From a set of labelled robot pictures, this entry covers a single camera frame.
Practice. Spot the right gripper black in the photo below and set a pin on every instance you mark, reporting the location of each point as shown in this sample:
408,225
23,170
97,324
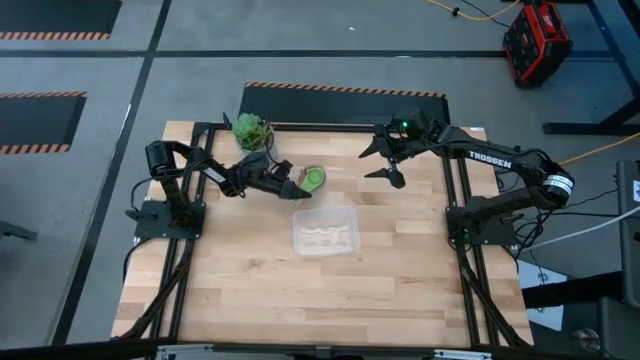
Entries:
425,144

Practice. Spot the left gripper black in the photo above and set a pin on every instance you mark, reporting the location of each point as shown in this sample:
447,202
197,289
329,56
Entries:
252,172

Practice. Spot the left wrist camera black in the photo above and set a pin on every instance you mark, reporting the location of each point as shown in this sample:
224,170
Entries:
282,167

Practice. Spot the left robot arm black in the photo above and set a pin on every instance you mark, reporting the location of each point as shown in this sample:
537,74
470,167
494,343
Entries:
170,200

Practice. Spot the green measuring cup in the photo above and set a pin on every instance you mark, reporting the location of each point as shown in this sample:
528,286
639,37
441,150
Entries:
314,179

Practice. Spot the black equipment case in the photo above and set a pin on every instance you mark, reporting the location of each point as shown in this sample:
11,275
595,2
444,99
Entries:
600,325

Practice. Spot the clear plastic basket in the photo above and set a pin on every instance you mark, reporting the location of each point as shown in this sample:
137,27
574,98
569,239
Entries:
325,232

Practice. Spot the silver camera mounting bar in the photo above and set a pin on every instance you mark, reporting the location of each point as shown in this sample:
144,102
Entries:
450,355

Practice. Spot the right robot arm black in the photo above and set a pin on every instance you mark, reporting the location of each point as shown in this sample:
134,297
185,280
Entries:
510,160

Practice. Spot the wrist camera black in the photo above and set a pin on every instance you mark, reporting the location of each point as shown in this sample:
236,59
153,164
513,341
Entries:
282,167
407,125

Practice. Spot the wide black hazard-striped floor mat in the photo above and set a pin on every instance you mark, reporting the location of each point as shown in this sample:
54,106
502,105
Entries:
345,107

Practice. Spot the black desk frame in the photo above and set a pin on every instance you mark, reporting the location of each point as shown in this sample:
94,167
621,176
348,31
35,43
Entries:
615,75

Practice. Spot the grey cabinet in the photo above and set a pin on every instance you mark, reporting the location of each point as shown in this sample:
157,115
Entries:
629,225

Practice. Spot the red black tool box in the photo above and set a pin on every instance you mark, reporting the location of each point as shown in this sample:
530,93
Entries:
537,42

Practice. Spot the grey metal foot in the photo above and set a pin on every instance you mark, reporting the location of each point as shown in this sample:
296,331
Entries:
17,231

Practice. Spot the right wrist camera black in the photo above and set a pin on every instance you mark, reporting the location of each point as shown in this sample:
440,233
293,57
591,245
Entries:
407,125

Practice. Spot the potted plant white patterned pot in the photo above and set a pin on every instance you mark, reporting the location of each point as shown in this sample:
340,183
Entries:
252,132

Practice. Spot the black aluminium table frame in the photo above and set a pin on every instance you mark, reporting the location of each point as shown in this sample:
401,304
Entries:
447,175

